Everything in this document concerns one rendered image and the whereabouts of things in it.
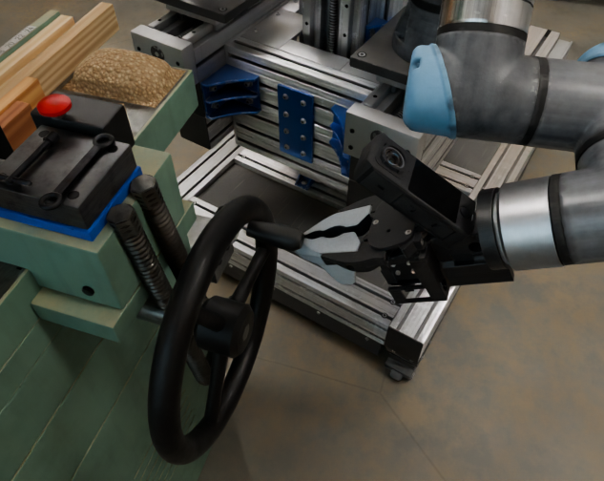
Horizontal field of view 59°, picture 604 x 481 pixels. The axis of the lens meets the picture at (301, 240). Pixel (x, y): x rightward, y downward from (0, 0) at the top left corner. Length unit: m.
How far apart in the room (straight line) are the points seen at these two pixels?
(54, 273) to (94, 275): 0.05
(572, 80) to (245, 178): 1.25
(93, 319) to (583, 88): 0.48
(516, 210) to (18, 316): 0.47
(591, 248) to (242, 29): 0.95
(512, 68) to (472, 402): 1.12
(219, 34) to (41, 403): 0.80
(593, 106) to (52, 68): 0.64
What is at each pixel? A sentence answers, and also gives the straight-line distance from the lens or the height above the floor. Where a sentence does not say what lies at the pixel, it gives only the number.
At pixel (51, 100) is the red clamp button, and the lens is 0.56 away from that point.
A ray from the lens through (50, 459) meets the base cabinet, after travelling 0.75.
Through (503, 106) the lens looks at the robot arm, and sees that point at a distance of 0.48.
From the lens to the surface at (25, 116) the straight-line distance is 0.70.
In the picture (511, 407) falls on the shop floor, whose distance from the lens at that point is 1.53.
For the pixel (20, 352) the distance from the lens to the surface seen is 0.62.
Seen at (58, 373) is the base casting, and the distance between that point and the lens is 0.69.
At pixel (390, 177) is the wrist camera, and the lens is 0.45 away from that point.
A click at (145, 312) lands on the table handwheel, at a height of 0.82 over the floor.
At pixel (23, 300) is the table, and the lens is 0.59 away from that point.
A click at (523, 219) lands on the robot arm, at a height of 1.01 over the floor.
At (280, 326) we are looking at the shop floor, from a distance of 1.54.
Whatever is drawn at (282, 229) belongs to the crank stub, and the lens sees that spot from 0.53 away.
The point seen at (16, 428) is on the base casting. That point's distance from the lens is 0.66.
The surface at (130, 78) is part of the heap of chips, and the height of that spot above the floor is 0.93.
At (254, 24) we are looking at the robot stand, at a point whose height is 0.73.
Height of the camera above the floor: 1.31
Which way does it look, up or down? 49 degrees down
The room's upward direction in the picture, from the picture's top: straight up
